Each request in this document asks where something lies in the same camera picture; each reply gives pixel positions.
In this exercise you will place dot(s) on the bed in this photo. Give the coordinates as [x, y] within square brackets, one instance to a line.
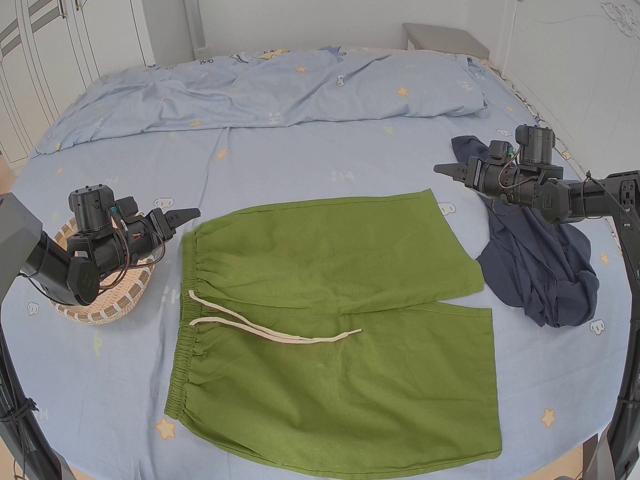
[310, 168]

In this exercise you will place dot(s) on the round woven basket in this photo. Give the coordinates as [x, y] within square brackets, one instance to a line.
[115, 298]

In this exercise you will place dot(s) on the dark blue garment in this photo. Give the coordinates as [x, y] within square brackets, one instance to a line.
[540, 268]

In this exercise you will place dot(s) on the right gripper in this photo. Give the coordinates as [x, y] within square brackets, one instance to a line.
[495, 180]

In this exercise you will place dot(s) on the white wardrobe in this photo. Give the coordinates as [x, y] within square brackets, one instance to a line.
[75, 43]

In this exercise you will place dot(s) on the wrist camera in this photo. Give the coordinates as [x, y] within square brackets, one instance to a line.
[499, 150]
[127, 208]

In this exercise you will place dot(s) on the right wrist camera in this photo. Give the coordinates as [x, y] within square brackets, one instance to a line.
[499, 150]

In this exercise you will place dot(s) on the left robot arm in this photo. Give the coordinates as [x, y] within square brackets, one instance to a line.
[60, 273]

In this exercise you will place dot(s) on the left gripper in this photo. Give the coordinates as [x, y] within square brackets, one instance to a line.
[142, 240]

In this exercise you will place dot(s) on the grey bedside table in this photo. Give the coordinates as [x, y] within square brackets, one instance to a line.
[440, 38]

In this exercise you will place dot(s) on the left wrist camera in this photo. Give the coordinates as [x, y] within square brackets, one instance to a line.
[127, 208]

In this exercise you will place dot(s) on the pale blue quilt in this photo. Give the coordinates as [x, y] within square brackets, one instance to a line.
[250, 93]

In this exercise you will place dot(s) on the green shorts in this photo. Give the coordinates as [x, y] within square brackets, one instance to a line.
[340, 343]

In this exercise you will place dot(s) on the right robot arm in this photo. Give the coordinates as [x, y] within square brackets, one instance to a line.
[595, 198]

